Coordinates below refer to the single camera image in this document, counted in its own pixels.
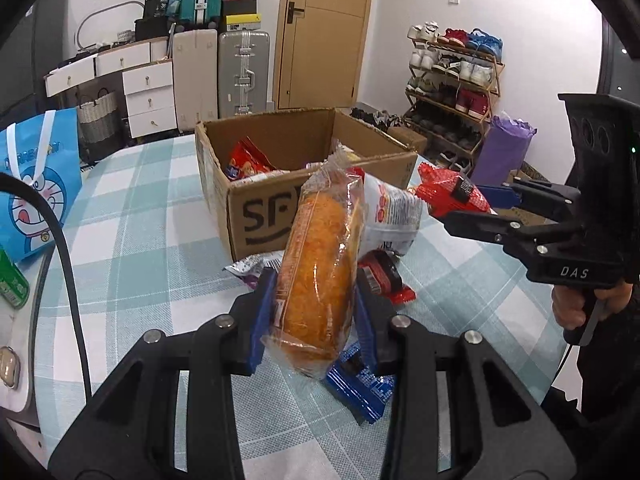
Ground woven basket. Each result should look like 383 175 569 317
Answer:
77 89 123 146

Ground red and white snack bag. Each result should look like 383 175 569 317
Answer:
360 170 427 257

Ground blue snack packet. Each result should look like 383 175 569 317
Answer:
325 342 397 425

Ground purple bag bin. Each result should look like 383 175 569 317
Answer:
470 115 537 186

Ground wooden shoe rack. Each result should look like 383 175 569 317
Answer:
404 22 506 173

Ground beige earbuds case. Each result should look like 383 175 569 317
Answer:
0 347 21 388

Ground wooden door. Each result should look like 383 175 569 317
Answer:
274 0 377 110

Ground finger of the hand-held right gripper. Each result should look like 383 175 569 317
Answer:
476 179 584 222
440 209 584 262

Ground pile of loose dark shoes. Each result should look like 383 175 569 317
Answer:
350 107 407 132

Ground person's right forearm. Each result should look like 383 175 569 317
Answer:
542 290 640 426

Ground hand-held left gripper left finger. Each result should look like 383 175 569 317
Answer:
47 266 281 480

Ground black cable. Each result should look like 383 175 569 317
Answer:
0 172 93 396

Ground red cartoon snack packet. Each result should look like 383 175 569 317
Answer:
227 139 278 181

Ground oval metal-framed mirror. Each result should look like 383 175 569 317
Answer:
76 2 143 50

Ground black case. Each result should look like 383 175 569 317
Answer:
135 17 173 41

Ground blue cartoon tote bag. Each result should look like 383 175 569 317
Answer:
0 109 83 263

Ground rows of assorted shoes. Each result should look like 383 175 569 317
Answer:
406 22 503 171

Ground white side table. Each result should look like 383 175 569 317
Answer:
0 260 51 431

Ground green drink can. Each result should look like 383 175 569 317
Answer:
0 247 30 308

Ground silver and purple snack packet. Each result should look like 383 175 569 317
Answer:
222 254 283 291

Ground red packet with black label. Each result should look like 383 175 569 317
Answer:
357 249 417 306
407 162 493 218

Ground silver suitcase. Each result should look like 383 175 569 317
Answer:
218 31 271 118

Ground person's right hand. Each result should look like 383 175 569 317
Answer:
551 281 634 333

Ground white drawer cabinet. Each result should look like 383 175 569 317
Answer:
44 40 177 138

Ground brown cardboard box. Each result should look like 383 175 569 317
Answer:
195 107 433 263

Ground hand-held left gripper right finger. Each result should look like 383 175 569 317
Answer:
352 267 578 480

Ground small cardboard box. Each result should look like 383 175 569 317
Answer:
507 170 546 227

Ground grey refrigerator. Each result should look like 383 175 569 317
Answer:
0 0 68 116

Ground bread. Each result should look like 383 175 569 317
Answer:
262 152 366 378

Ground beige suitcase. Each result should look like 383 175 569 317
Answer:
172 29 219 133

